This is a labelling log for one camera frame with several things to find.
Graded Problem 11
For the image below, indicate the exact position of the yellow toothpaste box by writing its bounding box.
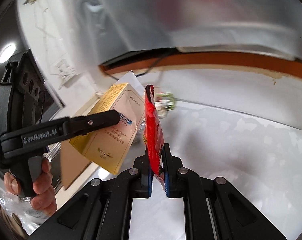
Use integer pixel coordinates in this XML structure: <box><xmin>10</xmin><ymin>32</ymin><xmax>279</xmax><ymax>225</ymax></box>
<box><xmin>69</xmin><ymin>83</ymin><xmax>144</xmax><ymax>174</ymax></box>

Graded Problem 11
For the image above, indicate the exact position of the red snack wrapper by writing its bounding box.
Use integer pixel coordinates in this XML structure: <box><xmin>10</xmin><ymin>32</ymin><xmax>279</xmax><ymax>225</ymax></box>
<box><xmin>143</xmin><ymin>85</ymin><xmax>166</xmax><ymax>191</ymax></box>

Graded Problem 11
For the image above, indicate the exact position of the person's left hand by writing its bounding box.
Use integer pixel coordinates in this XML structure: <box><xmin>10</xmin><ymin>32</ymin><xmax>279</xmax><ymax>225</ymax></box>
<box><xmin>3</xmin><ymin>158</ymin><xmax>57</xmax><ymax>216</ymax></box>

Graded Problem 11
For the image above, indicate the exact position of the green white package on counter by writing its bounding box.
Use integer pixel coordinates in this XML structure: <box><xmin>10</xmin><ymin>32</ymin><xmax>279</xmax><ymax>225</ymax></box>
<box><xmin>155</xmin><ymin>92</ymin><xmax>176</xmax><ymax>119</ymax></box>

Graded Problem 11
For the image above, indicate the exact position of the black cable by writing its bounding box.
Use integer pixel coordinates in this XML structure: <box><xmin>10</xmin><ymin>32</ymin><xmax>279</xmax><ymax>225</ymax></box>
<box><xmin>133</xmin><ymin>53</ymin><xmax>174</xmax><ymax>79</ymax></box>

